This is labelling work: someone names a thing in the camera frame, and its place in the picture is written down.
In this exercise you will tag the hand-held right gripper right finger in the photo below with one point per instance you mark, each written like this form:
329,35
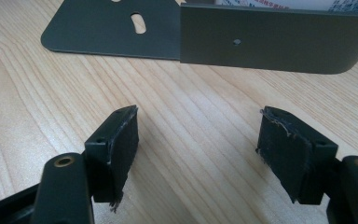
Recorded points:
289,155

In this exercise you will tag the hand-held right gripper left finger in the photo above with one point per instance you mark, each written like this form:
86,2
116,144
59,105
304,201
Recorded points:
115,155

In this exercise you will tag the black slotted metal rack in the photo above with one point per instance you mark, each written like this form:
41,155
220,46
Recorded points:
261,39

